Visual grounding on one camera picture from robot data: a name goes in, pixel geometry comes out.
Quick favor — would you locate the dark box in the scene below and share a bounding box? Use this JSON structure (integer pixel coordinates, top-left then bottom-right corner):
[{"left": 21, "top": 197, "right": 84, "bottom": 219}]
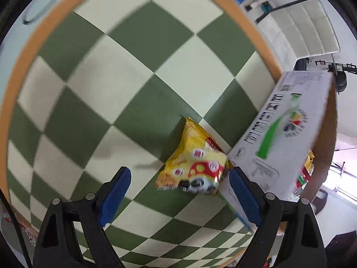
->
[{"left": 326, "top": 230, "right": 357, "bottom": 268}]

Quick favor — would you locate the printed cardboard box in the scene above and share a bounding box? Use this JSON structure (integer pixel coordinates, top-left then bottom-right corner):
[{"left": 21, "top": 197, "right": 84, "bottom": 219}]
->
[{"left": 219, "top": 71, "right": 338, "bottom": 232}]

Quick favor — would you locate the black oval ring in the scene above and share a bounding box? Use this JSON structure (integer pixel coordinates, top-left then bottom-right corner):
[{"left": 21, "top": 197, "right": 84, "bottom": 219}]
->
[{"left": 22, "top": 0, "right": 64, "bottom": 25}]

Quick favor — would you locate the red-print label sticker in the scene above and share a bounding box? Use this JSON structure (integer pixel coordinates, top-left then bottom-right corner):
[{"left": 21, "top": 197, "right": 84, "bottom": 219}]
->
[{"left": 0, "top": 209, "right": 39, "bottom": 244}]

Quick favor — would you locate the green checkered mat orange border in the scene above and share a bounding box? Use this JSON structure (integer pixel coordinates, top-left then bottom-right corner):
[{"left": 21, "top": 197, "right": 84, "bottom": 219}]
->
[{"left": 0, "top": 0, "right": 285, "bottom": 268}]

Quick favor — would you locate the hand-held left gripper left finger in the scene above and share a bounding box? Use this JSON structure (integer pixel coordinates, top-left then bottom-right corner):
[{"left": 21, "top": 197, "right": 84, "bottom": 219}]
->
[{"left": 33, "top": 166, "right": 132, "bottom": 268}]

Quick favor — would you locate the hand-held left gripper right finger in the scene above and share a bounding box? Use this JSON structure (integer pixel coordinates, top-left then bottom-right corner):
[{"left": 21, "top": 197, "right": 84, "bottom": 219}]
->
[{"left": 229, "top": 166, "right": 327, "bottom": 268}]

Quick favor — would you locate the red snack packet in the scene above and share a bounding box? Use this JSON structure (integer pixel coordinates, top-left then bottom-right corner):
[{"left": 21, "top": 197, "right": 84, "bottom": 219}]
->
[{"left": 295, "top": 167, "right": 312, "bottom": 194}]

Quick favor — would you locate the white padded chair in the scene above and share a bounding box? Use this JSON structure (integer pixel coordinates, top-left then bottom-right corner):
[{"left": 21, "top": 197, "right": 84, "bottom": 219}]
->
[{"left": 255, "top": 0, "right": 341, "bottom": 62}]

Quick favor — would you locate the yellow snack packet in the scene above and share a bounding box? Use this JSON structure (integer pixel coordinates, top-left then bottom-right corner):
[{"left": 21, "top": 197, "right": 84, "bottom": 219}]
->
[{"left": 155, "top": 117, "right": 233, "bottom": 195}]

